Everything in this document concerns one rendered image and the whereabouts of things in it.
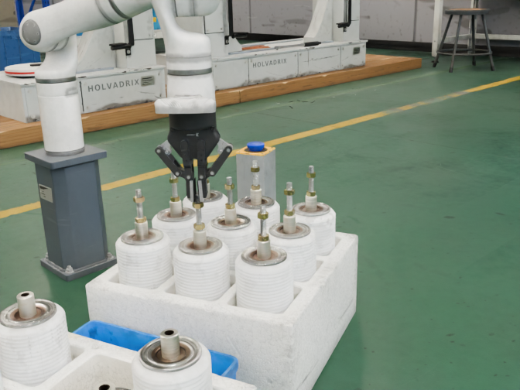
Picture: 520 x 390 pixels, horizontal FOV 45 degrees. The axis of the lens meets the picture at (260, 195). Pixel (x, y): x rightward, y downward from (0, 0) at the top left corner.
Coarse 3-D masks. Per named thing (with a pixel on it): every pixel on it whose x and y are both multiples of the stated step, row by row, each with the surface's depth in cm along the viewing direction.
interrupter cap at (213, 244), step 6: (186, 240) 108; (192, 240) 108; (210, 240) 108; (216, 240) 108; (180, 246) 106; (186, 246) 106; (192, 246) 106; (210, 246) 106; (216, 246) 106; (186, 252) 103; (192, 252) 103; (198, 252) 103; (204, 252) 103; (210, 252) 103
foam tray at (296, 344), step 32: (320, 256) 118; (352, 256) 125; (96, 288) 109; (128, 288) 108; (160, 288) 107; (320, 288) 107; (352, 288) 128; (128, 320) 108; (160, 320) 105; (192, 320) 102; (224, 320) 99; (256, 320) 97; (288, 320) 96; (320, 320) 109; (224, 352) 101; (256, 352) 99; (288, 352) 96; (320, 352) 111; (256, 384) 101; (288, 384) 98
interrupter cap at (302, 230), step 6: (282, 222) 115; (270, 228) 112; (276, 228) 113; (282, 228) 113; (300, 228) 112; (306, 228) 112; (276, 234) 110; (282, 234) 110; (288, 234) 110; (294, 234) 110; (300, 234) 110; (306, 234) 110
